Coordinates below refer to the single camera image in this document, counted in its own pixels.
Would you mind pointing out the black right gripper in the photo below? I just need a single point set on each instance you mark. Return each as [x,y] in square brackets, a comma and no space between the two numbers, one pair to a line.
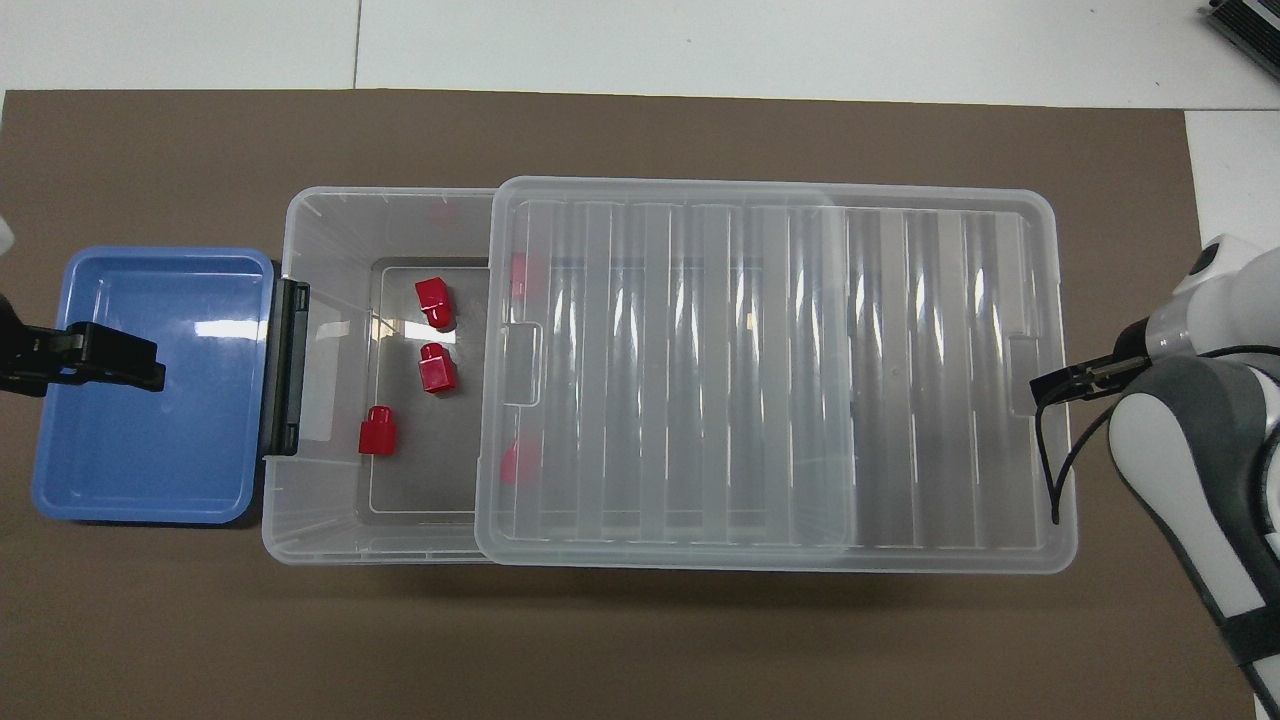
[1132,355]

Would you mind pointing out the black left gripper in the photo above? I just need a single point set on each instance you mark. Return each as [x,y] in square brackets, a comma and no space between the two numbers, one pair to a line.
[25,360]

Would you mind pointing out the clear ribbed plastic lid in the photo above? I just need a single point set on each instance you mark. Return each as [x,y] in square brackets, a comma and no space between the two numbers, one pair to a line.
[950,400]

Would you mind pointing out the red plastic block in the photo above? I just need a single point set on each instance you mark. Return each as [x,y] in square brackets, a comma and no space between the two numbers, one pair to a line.
[520,463]
[518,276]
[378,432]
[434,300]
[437,370]

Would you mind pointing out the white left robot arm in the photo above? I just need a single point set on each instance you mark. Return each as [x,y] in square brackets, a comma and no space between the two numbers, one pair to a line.
[4,238]

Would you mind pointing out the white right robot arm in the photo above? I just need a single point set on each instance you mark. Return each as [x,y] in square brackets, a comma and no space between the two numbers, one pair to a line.
[1170,450]

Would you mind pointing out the blue plastic tray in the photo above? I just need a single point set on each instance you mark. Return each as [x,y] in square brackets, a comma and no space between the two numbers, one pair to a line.
[150,450]

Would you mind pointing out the clear plastic storage box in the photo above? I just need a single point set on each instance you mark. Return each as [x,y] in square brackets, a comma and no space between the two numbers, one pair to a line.
[330,250]

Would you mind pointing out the dark finned device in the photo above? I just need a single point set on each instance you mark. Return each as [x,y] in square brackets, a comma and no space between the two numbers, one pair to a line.
[1250,30]

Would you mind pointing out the brown table mat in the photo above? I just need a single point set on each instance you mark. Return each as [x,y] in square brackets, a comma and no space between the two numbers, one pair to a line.
[600,650]

